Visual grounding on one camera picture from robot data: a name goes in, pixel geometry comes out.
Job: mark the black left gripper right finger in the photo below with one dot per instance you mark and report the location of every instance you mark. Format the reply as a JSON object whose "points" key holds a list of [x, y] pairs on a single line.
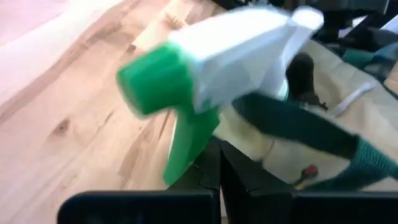
{"points": [[326, 208]]}

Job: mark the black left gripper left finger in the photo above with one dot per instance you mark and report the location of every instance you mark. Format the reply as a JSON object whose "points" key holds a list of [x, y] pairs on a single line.
{"points": [[140, 208]]}

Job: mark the beige green gardening bag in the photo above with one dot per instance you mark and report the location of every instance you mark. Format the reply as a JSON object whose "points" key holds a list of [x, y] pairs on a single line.
{"points": [[342, 102]]}

